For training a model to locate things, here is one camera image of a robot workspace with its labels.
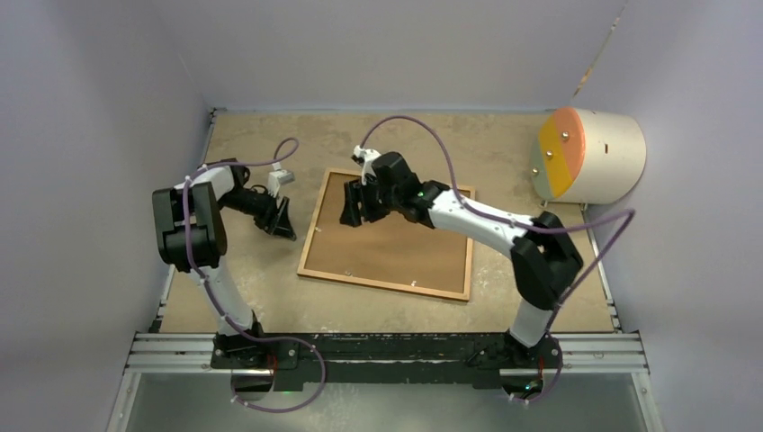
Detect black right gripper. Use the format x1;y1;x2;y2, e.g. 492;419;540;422
341;176;400;230

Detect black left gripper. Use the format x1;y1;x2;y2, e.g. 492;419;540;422
218;188;296;240

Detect brown backing board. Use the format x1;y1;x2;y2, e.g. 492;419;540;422
303;174;472;294

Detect wooden picture frame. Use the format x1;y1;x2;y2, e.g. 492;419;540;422
296;167;477;303

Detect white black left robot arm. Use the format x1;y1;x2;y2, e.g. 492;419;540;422
152;158;296;368

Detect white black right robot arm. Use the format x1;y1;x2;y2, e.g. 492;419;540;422
339;148;583;366

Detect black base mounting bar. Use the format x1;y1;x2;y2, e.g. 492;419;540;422
210;331;561;392

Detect cream cylinder with coloured lid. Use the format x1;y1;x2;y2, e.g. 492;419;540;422
529;106;647;204

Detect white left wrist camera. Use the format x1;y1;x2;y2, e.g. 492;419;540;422
265;162;295;198

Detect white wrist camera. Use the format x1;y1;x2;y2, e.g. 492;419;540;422
265;162;295;198
351;145;381;185

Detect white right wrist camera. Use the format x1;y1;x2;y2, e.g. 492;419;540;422
351;145;381;185

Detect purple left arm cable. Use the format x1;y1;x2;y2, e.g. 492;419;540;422
181;137;328;416

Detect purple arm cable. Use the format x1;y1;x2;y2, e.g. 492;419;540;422
181;137;328;416
357;115;637;407

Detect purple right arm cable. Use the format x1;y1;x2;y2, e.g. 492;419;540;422
357;115;637;407

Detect aluminium rail frame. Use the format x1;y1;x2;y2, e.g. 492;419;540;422
108;332;663;431

